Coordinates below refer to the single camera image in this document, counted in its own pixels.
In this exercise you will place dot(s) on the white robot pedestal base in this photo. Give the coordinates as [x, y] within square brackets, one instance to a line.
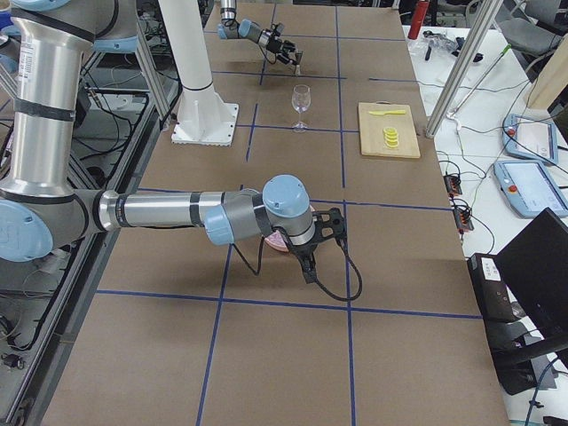
[203, 118]

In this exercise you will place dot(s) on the clear wine glass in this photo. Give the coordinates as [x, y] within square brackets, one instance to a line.
[301, 101]

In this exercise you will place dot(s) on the pink bowl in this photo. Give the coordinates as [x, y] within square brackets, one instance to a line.
[277, 242]

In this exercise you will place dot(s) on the near teach pendant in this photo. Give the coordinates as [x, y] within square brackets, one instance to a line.
[529, 188]

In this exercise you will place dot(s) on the aluminium camera post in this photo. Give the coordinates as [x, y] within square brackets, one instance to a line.
[475, 37]

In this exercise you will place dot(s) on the far teach pendant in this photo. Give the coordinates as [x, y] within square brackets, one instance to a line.
[528, 138]

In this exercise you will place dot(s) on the steel double jigger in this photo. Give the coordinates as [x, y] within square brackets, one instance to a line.
[298, 66]

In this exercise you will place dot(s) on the black box device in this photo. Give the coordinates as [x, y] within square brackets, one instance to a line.
[490, 290]

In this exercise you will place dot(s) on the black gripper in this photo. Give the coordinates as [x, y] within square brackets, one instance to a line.
[274, 45]
[301, 253]

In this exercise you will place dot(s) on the wooden cutting board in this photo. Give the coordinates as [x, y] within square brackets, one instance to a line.
[371, 131]

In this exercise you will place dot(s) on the lemon slice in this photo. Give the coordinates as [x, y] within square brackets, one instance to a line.
[392, 144]
[391, 140]
[390, 130]
[391, 135]

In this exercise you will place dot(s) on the black monitor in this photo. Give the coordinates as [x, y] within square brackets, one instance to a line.
[534, 267]

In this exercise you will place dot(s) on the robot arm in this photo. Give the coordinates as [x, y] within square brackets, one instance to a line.
[40, 211]
[230, 28]

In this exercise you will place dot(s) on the teach pendant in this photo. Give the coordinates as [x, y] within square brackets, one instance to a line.
[528, 138]
[529, 188]

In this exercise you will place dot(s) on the yellow plastic knife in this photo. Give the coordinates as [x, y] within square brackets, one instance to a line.
[387, 112]

